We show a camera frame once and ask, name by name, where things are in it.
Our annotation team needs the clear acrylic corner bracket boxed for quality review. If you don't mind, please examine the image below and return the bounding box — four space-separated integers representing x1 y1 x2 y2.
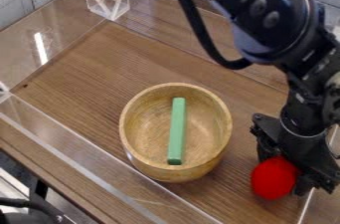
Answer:
85 0 131 21

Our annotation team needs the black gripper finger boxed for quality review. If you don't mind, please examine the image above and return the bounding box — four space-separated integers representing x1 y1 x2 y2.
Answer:
256 134 280 162
293 169 337 196

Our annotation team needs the red plush strawberry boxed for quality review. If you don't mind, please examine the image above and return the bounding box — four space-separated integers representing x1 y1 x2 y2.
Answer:
251 156 300 200

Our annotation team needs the black cable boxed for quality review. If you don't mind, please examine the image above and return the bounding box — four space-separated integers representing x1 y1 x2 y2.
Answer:
159 0 253 71

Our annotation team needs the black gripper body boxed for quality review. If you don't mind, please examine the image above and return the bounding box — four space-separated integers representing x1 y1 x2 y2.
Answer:
249 102 340 185

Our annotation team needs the black metal table bracket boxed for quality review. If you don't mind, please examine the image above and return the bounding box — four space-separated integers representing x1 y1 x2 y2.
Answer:
28 179 77 224

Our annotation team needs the clear acrylic tray wall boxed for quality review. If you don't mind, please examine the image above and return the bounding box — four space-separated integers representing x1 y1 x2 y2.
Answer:
0 92 215 224

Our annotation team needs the green rectangular block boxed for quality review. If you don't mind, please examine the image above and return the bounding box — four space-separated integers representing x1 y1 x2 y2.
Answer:
168 98 185 165

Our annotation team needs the wooden bowl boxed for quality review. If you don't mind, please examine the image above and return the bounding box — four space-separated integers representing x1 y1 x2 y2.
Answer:
119 83 232 183

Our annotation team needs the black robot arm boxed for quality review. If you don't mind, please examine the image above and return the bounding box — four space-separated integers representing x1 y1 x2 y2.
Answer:
177 0 340 196

